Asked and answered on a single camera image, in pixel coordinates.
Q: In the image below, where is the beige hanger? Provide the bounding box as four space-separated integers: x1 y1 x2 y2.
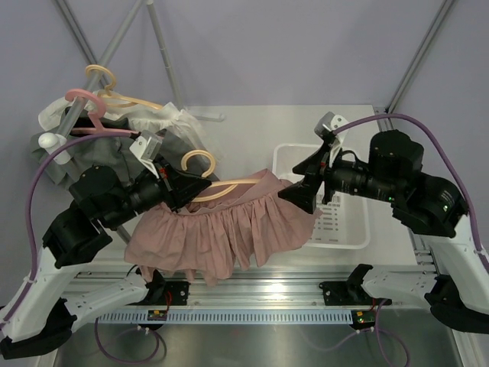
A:
180 149 260 203
85 64 163 110

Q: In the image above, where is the pink hanger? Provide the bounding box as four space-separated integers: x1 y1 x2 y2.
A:
65 89 140 138

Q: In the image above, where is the purple cable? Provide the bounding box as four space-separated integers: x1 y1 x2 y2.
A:
305 112 489 362
0 132 169 362

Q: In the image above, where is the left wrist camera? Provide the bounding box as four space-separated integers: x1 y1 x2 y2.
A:
129 131 163 177

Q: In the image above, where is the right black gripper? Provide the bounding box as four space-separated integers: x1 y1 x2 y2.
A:
277 139 399 213

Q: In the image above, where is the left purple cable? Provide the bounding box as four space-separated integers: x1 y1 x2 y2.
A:
0 132 169 362

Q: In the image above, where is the white slotted cable duct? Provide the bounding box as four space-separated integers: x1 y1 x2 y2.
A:
99 309 353 325

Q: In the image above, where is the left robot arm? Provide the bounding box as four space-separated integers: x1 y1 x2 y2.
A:
1 164 211 359

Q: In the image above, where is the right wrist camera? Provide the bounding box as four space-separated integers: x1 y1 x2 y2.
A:
314 112 348 167

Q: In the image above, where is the pink skirt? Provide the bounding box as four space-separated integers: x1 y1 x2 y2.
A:
125 169 322 286

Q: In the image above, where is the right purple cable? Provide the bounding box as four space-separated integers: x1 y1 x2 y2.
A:
305 112 489 362

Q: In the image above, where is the beige hanger front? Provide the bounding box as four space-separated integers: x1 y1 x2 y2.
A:
180 149 260 203

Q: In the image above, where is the white plastic basket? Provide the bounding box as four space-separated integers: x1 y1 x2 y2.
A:
272 143 371 250

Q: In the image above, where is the grey skirt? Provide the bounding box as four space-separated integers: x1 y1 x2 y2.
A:
30 113 221 190

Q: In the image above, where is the beige hanger rear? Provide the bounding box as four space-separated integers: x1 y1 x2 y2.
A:
85 64 163 110

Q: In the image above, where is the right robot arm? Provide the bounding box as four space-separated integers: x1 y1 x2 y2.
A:
278 130 488 334

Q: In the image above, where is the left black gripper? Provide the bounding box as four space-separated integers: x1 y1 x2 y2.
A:
103 153 212 229

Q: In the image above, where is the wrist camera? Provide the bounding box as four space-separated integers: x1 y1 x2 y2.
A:
314 112 348 167
129 131 163 177

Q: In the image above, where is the white skirt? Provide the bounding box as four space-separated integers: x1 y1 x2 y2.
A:
38 98 206 145

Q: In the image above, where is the aluminium rail base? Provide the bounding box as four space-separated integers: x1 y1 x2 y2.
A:
76 267 440 310

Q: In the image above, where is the grey clothes rack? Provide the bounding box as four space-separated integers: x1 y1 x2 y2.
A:
37 0 225 245

